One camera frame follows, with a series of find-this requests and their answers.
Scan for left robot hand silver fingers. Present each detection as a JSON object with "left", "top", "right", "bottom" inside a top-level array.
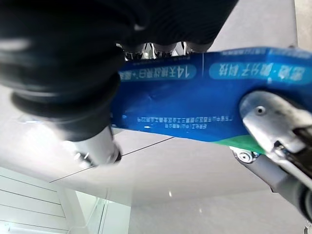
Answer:
[{"left": 233, "top": 89, "right": 312, "bottom": 221}]

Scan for right robot hand black cloth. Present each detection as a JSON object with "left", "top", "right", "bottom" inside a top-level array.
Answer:
[{"left": 0, "top": 0, "right": 235, "bottom": 168}]

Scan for blue toothpaste box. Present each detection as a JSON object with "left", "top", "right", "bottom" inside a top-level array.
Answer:
[{"left": 109, "top": 47, "right": 312, "bottom": 156}]

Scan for white slatted cabinet panel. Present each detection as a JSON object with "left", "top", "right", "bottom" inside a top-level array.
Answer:
[{"left": 0, "top": 167, "right": 74, "bottom": 234}]

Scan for glass door panel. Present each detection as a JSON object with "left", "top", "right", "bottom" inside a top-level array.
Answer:
[{"left": 74, "top": 190, "right": 134, "bottom": 234}]

